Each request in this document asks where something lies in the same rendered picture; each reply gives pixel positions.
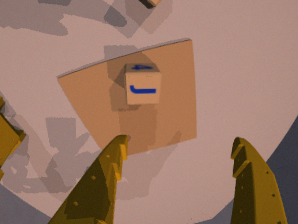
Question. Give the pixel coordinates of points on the tan flat mat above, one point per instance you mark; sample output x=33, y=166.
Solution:
x=97, y=94

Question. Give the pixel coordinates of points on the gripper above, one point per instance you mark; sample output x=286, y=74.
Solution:
x=257, y=198

